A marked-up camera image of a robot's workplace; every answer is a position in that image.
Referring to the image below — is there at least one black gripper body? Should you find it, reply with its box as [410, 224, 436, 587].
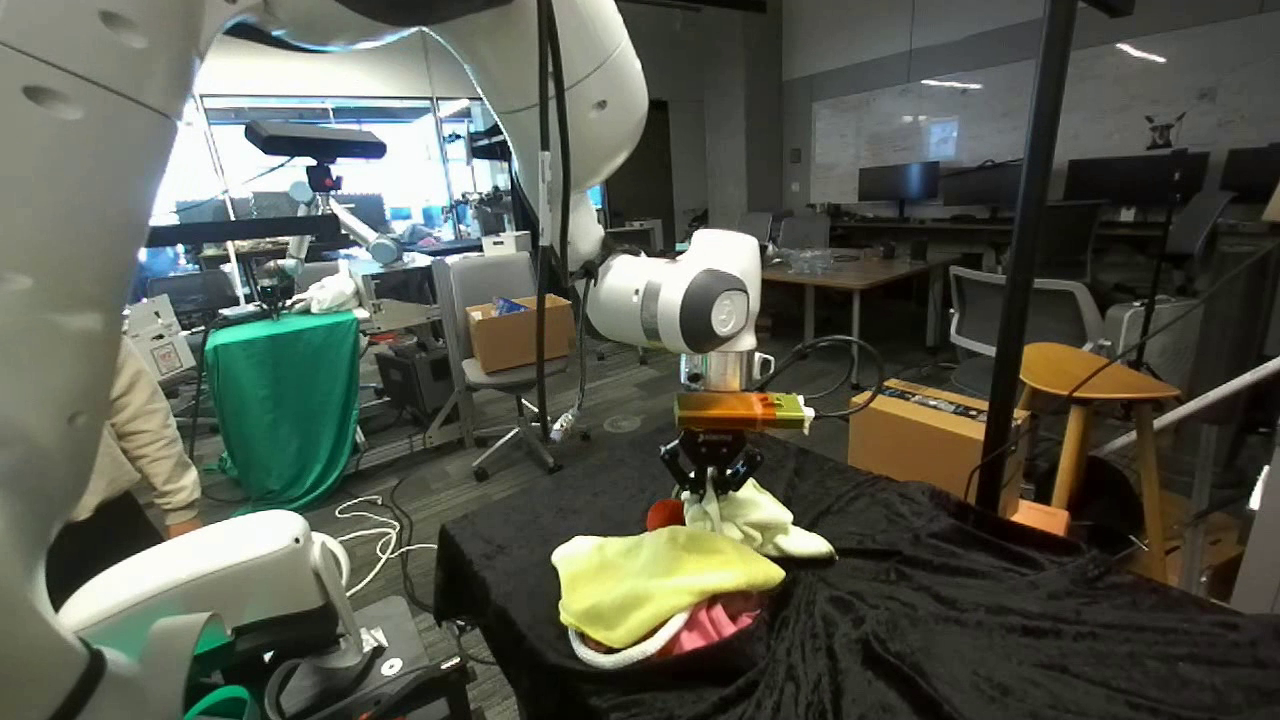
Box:
[661, 433, 760, 495]

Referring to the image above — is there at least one white cloth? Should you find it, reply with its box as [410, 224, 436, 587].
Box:
[680, 481, 837, 562]

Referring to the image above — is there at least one yellow cloth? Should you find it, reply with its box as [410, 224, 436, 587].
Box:
[551, 526, 783, 650]

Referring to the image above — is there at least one pink cloth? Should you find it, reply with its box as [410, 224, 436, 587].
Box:
[666, 601, 760, 660]

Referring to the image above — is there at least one red plush carrot toy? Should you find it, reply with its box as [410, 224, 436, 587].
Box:
[643, 495, 685, 527]

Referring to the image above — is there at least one cardboard box on floor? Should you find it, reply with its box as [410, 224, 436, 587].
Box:
[848, 381, 989, 499]

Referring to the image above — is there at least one small cardboard box on chair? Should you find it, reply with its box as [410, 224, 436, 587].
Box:
[463, 296, 575, 373]

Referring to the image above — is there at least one black table cloth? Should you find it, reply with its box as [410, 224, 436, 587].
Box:
[436, 424, 1280, 720]

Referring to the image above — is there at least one office chair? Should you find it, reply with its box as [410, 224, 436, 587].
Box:
[433, 252, 573, 481]

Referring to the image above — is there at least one wooden stool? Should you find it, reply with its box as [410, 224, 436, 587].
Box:
[1021, 339, 1176, 573]

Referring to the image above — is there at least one green draped cloth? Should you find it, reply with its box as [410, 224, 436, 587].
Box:
[206, 311, 359, 508]

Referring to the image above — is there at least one black tripod pole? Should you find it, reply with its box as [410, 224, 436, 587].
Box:
[975, 0, 1081, 512]

